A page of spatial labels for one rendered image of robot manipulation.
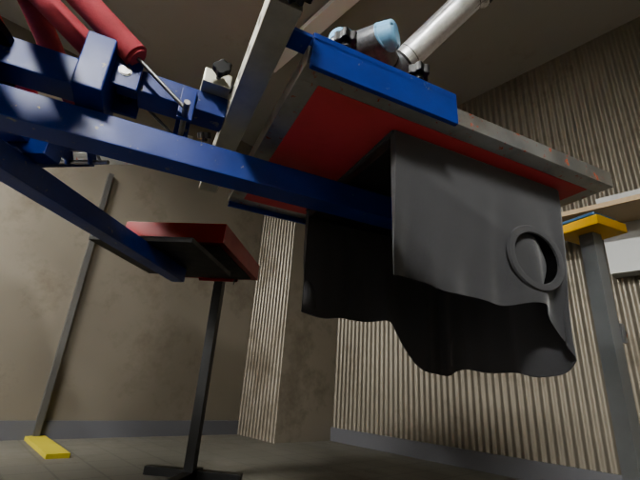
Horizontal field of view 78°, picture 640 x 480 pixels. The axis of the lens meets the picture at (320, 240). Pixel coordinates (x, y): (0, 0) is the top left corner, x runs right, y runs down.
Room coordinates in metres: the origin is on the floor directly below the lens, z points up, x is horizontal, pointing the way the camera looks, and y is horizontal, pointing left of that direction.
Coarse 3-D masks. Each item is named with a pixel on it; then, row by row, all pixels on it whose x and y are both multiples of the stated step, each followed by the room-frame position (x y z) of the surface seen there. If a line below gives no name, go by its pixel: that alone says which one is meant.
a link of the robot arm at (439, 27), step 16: (448, 0) 0.77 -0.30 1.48; (464, 0) 0.75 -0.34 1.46; (480, 0) 0.75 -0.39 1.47; (432, 16) 0.78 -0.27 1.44; (448, 16) 0.77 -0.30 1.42; (464, 16) 0.78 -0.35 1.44; (416, 32) 0.80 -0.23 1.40; (432, 32) 0.79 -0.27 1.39; (448, 32) 0.80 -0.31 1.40; (400, 48) 0.83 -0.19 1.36; (416, 48) 0.81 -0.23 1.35; (432, 48) 0.82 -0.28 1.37; (400, 64) 0.83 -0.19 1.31
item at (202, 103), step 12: (144, 72) 0.63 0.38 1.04; (144, 84) 0.63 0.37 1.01; (156, 84) 0.64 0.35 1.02; (168, 84) 0.65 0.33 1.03; (180, 84) 0.66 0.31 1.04; (144, 96) 0.65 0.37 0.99; (156, 96) 0.64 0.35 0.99; (168, 96) 0.65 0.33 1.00; (180, 96) 0.66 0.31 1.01; (204, 96) 0.68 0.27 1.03; (216, 96) 0.69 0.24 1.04; (144, 108) 0.68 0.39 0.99; (156, 108) 0.68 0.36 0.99; (168, 108) 0.68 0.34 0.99; (204, 108) 0.68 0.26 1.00; (216, 108) 0.69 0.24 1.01; (192, 120) 0.71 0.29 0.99; (204, 120) 0.71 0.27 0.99; (216, 120) 0.71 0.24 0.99
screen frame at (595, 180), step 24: (312, 72) 0.51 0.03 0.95; (288, 96) 0.57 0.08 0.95; (360, 96) 0.56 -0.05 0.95; (288, 120) 0.64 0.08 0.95; (432, 120) 0.61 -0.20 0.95; (480, 120) 0.64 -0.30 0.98; (264, 144) 0.73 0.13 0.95; (480, 144) 0.67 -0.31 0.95; (504, 144) 0.67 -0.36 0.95; (528, 144) 0.69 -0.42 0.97; (552, 168) 0.74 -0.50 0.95; (576, 168) 0.75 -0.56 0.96; (240, 192) 0.97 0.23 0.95
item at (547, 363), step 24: (456, 312) 1.14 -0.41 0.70; (480, 312) 1.06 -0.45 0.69; (504, 312) 1.00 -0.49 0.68; (528, 312) 0.93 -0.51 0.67; (456, 336) 1.14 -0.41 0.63; (480, 336) 1.06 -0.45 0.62; (504, 336) 1.01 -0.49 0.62; (528, 336) 0.93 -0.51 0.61; (552, 336) 0.88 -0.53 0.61; (456, 360) 1.15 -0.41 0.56; (480, 360) 1.07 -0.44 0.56; (504, 360) 1.02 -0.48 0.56; (528, 360) 0.94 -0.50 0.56; (552, 360) 0.89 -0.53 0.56; (576, 360) 0.84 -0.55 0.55
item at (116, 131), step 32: (0, 96) 0.55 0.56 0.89; (32, 96) 0.57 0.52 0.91; (0, 128) 0.59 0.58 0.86; (32, 128) 0.59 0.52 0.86; (64, 128) 0.59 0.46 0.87; (96, 128) 0.61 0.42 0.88; (128, 128) 0.63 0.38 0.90; (128, 160) 0.68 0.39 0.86; (160, 160) 0.67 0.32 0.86; (192, 160) 0.68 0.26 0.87; (224, 160) 0.70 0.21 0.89; (256, 160) 0.73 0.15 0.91; (256, 192) 0.78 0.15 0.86; (288, 192) 0.77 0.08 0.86; (320, 192) 0.79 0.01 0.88; (352, 192) 0.82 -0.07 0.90; (384, 224) 0.90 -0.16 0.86
